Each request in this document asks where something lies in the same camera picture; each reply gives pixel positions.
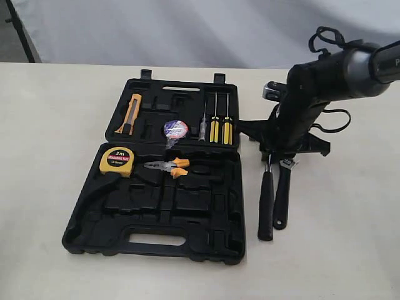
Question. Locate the black plastic tool case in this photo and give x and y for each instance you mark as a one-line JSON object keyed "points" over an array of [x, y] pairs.
{"points": [[199, 216]]}

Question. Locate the left yellow black screwdriver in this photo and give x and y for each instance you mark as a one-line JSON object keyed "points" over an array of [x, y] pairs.
{"points": [[214, 126]]}

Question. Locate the clear voltage tester screwdriver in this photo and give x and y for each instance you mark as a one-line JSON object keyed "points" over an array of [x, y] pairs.
{"points": [[203, 124]]}

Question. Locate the right yellow black screwdriver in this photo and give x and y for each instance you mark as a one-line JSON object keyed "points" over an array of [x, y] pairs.
{"points": [[227, 127]]}

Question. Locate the adjustable wrench black handle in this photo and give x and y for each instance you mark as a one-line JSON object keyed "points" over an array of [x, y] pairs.
{"points": [[281, 203]]}

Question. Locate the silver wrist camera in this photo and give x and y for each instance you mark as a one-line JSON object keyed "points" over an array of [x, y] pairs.
{"points": [[274, 91]]}

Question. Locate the yellow black screwdriver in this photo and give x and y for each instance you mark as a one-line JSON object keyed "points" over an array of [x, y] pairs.
{"points": [[214, 126], [227, 127]]}

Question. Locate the yellow tape measure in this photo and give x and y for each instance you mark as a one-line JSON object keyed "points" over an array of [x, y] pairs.
{"points": [[118, 160]]}

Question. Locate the black electrical tape roll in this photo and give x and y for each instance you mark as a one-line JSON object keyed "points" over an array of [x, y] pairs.
{"points": [[174, 131]]}

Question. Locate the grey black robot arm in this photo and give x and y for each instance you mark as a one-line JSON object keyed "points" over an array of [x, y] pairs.
{"points": [[360, 70]]}

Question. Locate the orange utility knife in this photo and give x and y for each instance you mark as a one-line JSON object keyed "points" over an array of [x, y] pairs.
{"points": [[127, 125]]}

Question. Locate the black stand pole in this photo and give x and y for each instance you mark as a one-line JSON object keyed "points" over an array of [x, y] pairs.
{"points": [[19, 28]]}

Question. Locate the orange handled pliers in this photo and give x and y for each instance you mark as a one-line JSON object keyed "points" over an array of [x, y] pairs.
{"points": [[175, 168]]}

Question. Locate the claw hammer black grip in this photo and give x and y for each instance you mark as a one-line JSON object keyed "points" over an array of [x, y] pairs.
{"points": [[266, 203]]}

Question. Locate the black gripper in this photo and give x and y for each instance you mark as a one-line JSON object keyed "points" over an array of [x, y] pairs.
{"points": [[286, 131]]}

